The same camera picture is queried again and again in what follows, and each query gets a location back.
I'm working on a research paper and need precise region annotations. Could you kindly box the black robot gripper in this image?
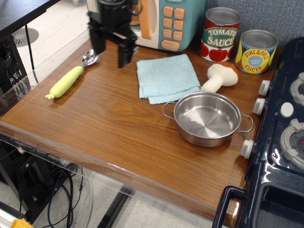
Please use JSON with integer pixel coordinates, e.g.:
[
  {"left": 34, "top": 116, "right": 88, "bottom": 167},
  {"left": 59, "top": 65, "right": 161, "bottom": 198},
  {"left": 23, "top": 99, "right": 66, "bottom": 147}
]
[{"left": 87, "top": 0, "right": 139, "bottom": 68}]

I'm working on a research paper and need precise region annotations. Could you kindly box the spoon with green handle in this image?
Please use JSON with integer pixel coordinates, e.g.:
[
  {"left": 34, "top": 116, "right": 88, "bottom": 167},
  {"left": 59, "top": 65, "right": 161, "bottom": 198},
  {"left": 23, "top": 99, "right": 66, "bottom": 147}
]
[{"left": 45, "top": 49, "right": 98, "bottom": 99}]

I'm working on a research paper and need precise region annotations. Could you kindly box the light blue napkin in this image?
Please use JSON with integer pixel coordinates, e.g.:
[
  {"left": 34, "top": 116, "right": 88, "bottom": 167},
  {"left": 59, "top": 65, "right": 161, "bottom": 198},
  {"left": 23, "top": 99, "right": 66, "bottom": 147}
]
[{"left": 137, "top": 54, "right": 200, "bottom": 105}]

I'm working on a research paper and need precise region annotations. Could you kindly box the white stove knob bottom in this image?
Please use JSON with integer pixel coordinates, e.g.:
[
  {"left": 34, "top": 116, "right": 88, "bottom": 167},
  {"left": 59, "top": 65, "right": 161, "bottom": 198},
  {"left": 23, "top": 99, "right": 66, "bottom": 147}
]
[{"left": 240, "top": 140, "right": 254, "bottom": 159}]

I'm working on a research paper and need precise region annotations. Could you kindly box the white stove knob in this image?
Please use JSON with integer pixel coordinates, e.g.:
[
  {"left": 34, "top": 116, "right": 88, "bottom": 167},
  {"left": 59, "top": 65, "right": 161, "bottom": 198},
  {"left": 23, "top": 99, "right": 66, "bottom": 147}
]
[
  {"left": 253, "top": 98, "right": 266, "bottom": 115},
  {"left": 258, "top": 80, "right": 271, "bottom": 97},
  {"left": 240, "top": 140, "right": 254, "bottom": 159}
]

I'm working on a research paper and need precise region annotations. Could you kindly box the yellow sponge corner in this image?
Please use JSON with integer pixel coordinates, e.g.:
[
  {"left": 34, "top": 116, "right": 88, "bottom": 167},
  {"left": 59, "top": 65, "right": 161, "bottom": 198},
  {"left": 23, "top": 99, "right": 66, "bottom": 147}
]
[{"left": 11, "top": 218, "right": 33, "bottom": 228}]

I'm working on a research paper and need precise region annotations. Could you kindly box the toy microwave teal and cream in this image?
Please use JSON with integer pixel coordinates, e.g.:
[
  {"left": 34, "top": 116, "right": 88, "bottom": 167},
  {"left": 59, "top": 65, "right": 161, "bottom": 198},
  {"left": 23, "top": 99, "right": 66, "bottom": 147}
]
[{"left": 85, "top": 0, "right": 206, "bottom": 53}]

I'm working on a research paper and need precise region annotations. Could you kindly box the round floor vent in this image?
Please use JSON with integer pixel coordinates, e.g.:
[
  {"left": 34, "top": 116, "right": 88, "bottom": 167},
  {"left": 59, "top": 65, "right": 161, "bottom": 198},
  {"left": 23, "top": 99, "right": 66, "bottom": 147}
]
[{"left": 12, "top": 28, "right": 39, "bottom": 47}]

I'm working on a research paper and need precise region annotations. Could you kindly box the tomato sauce can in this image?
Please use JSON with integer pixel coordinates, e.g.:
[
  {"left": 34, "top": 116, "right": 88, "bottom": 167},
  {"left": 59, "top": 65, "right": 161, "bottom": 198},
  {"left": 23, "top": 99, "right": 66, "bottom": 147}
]
[{"left": 199, "top": 7, "right": 242, "bottom": 62}]

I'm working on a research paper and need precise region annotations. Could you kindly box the plush mushroom toy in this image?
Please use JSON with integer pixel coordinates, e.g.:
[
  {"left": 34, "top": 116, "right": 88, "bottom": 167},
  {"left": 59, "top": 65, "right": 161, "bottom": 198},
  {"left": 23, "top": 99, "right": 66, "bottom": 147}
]
[{"left": 200, "top": 62, "right": 240, "bottom": 93}]

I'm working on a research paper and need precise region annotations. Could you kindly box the stainless steel pot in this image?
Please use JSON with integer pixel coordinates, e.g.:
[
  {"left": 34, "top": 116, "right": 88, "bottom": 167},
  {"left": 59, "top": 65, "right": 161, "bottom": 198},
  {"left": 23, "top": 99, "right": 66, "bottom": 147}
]
[{"left": 162, "top": 92, "right": 255, "bottom": 148}]

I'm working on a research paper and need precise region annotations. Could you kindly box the pineapple slices can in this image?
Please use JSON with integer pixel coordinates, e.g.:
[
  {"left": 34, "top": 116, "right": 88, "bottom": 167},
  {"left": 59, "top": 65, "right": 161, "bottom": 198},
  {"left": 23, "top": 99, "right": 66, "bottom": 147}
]
[{"left": 235, "top": 29, "right": 279, "bottom": 75}]

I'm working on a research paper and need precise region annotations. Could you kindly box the white stove knob top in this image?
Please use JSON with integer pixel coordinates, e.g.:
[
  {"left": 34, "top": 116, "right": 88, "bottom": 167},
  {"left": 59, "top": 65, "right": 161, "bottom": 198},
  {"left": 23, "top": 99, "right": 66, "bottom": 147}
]
[{"left": 258, "top": 80, "right": 271, "bottom": 97}]

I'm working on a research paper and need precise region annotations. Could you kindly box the white stove knob middle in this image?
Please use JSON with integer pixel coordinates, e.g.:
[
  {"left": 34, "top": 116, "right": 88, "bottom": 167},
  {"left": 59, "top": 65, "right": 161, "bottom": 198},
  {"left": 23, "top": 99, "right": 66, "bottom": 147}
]
[{"left": 253, "top": 98, "right": 266, "bottom": 115}]

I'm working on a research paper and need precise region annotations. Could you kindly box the dark blue toy stove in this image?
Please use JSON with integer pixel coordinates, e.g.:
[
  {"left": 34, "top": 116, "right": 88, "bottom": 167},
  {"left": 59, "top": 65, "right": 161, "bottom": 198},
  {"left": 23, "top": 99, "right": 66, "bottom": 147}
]
[{"left": 213, "top": 38, "right": 304, "bottom": 228}]

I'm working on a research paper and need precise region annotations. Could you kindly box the blue cable under table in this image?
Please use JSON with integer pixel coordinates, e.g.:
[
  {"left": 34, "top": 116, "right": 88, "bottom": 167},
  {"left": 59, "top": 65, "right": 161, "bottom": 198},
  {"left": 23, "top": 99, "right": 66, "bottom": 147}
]
[{"left": 47, "top": 163, "right": 76, "bottom": 228}]

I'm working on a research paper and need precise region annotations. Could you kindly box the black metal frame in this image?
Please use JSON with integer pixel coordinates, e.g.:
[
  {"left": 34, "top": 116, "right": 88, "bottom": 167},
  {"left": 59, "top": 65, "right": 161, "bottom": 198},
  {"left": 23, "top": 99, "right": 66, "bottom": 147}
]
[{"left": 0, "top": 0, "right": 57, "bottom": 223}]

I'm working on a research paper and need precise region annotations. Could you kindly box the black cable under table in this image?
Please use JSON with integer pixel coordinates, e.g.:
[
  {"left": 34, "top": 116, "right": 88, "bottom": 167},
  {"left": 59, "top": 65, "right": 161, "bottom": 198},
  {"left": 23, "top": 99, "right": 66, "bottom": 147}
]
[{"left": 47, "top": 166, "right": 84, "bottom": 228}]

